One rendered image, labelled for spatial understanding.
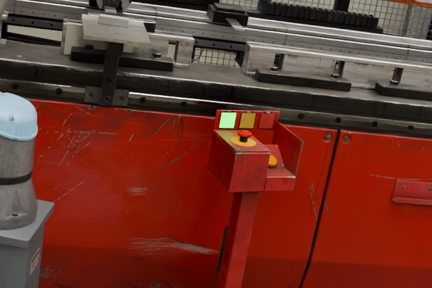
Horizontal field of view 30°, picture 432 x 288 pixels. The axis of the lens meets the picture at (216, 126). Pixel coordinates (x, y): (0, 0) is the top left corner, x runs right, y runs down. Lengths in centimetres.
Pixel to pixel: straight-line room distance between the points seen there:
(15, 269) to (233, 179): 76
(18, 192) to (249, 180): 80
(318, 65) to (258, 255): 64
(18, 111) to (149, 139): 92
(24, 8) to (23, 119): 118
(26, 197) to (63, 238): 94
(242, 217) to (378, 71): 70
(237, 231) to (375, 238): 59
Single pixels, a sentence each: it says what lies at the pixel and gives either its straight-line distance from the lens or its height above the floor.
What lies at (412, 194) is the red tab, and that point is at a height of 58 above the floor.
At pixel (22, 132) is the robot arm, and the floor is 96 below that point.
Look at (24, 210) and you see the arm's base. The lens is 158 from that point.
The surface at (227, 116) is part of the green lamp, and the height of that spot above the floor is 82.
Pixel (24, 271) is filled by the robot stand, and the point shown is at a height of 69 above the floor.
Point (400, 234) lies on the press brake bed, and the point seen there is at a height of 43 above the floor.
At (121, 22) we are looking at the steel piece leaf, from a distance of 231.
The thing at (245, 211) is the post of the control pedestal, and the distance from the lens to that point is 228.
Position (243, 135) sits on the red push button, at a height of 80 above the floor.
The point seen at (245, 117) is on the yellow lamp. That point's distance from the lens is 227.
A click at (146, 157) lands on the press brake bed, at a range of 242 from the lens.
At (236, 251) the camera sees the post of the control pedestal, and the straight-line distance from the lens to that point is 233.
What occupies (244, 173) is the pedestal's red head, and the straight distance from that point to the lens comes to 216.
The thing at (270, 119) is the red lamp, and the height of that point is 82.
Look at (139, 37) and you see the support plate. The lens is 222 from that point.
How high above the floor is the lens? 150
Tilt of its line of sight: 18 degrees down
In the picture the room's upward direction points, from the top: 10 degrees clockwise
